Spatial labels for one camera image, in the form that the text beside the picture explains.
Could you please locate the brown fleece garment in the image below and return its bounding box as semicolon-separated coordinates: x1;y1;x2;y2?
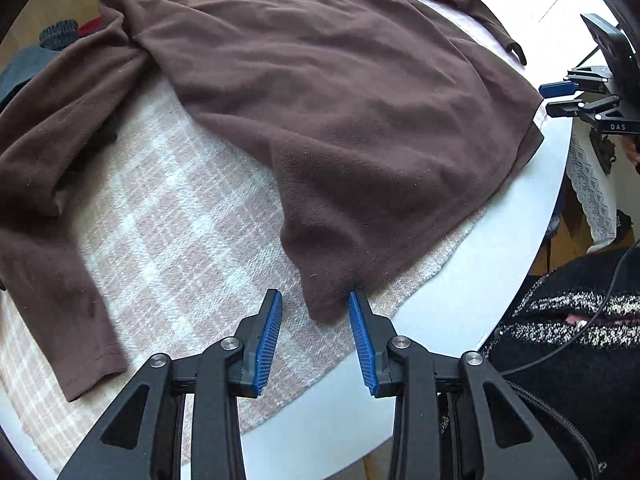
1;0;542;400

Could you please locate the person's right hand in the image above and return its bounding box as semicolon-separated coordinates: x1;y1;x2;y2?
620;136;640;174

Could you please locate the white lace cloth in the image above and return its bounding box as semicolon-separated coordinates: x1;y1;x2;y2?
566;118;617;252

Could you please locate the person's black tweed torso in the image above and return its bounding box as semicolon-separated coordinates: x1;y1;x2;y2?
483;248;639;479

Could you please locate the pink plaid table cloth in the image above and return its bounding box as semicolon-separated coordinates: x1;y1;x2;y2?
0;0;547;474

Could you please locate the dark blue-grey garment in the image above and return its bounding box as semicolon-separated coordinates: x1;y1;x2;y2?
0;46;58;110

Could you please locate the grey ribbed knit garment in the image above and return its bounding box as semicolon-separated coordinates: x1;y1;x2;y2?
39;20;79;51

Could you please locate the red garment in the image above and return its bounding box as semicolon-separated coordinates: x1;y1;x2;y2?
77;18;103;38

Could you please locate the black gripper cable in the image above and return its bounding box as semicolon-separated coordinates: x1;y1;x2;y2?
499;246;640;376

